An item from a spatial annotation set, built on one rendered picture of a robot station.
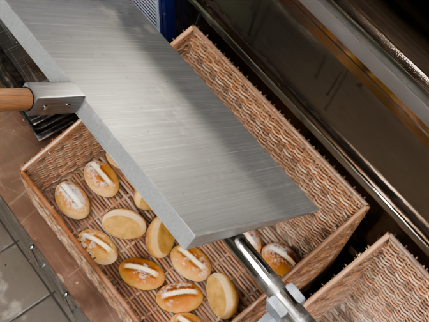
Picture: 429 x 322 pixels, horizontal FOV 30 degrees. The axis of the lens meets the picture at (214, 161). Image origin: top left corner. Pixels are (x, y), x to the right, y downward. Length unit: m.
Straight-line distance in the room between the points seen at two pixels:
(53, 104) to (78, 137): 0.66
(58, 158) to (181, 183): 0.67
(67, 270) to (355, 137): 0.70
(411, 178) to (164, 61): 0.48
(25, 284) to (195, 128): 1.22
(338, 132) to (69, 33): 0.52
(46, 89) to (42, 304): 1.35
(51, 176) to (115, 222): 0.19
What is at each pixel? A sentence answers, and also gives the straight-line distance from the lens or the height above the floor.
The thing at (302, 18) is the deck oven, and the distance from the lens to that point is 1.42.
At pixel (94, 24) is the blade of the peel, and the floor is 1.13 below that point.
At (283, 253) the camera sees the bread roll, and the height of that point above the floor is 0.65.
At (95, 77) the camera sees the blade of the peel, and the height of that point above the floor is 1.20.
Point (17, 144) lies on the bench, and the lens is 1.94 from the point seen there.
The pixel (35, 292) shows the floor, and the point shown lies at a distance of 2.40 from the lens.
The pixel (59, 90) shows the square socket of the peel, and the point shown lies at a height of 1.31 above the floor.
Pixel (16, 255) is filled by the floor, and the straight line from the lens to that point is 2.45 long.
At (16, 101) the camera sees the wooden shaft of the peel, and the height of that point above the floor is 1.35.
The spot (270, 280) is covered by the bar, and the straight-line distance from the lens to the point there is 1.12.
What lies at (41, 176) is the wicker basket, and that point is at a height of 0.66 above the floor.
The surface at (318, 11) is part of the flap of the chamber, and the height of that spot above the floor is 1.41.
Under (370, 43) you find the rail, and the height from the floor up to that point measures 1.43.
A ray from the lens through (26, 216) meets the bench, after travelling 1.85.
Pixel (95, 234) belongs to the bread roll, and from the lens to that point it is 1.74.
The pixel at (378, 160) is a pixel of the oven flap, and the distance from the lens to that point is 1.45.
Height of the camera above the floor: 2.23
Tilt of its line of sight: 62 degrees down
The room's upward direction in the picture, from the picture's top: 2 degrees clockwise
